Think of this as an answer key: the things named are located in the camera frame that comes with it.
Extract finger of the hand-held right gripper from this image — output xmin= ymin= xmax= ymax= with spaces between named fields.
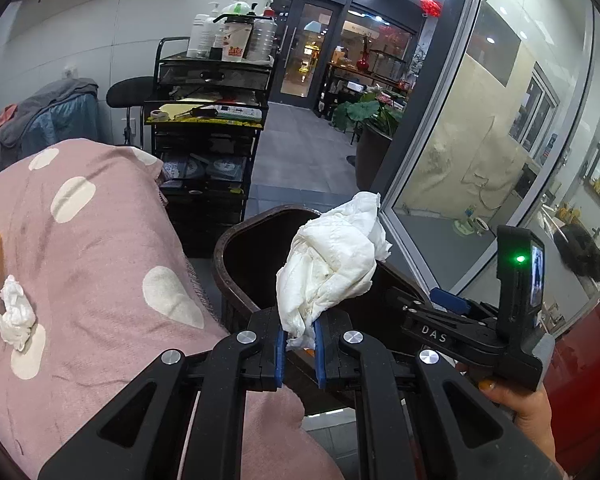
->
xmin=387 ymin=290 xmax=498 ymax=328
xmin=429 ymin=287 xmax=470 ymax=312

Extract small white tissue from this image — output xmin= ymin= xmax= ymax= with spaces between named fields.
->
xmin=0 ymin=275 xmax=38 ymax=352

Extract grey printed packets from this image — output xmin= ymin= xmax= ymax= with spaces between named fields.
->
xmin=161 ymin=154 xmax=247 ymax=182

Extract massage bed with blue skirt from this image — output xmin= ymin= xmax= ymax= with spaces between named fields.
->
xmin=0 ymin=77 xmax=101 ymax=171

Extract grey blanket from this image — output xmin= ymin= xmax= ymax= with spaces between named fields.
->
xmin=0 ymin=77 xmax=98 ymax=158

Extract white flat box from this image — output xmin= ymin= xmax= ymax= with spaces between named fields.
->
xmin=215 ymin=106 xmax=264 ymax=124

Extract red cloth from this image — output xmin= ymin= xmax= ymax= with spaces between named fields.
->
xmin=0 ymin=104 xmax=19 ymax=136

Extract large white tissue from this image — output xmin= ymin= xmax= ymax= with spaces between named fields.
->
xmin=276 ymin=191 xmax=393 ymax=352

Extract glass double door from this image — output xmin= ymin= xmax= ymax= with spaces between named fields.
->
xmin=277 ymin=0 xmax=348 ymax=100

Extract dark display table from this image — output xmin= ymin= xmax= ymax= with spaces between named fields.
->
xmin=325 ymin=57 xmax=417 ymax=111

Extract dark brown trash bin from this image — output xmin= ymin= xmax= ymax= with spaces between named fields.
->
xmin=212 ymin=204 xmax=433 ymax=413

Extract grey framed glass partition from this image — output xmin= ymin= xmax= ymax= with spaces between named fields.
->
xmin=372 ymin=0 xmax=600 ymax=313

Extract dark planter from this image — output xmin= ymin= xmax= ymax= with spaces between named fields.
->
xmin=355 ymin=125 xmax=397 ymax=196

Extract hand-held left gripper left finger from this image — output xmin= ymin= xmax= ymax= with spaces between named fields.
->
xmin=37 ymin=307 xmax=286 ymax=480

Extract pink polka dot blanket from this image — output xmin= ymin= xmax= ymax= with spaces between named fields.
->
xmin=0 ymin=137 xmax=346 ymax=480

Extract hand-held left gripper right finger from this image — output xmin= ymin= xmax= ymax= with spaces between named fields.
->
xmin=314 ymin=310 xmax=566 ymax=480

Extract person's right hand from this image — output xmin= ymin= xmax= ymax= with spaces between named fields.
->
xmin=455 ymin=362 xmax=556 ymax=472

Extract black trolley cart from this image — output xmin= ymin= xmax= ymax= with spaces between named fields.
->
xmin=151 ymin=36 xmax=276 ymax=261

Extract yellow pad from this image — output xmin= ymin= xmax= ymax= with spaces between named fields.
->
xmin=159 ymin=103 xmax=218 ymax=122

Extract paper cup with red print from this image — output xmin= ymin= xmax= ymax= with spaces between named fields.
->
xmin=222 ymin=25 xmax=253 ymax=62

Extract black stool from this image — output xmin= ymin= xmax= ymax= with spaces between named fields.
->
xmin=106 ymin=76 xmax=156 ymax=148

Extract cluster of toiletry bottles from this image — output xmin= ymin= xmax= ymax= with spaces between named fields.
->
xmin=186 ymin=0 xmax=280 ymax=62

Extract green leafy plant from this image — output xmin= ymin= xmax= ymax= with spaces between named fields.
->
xmin=332 ymin=91 xmax=406 ymax=137

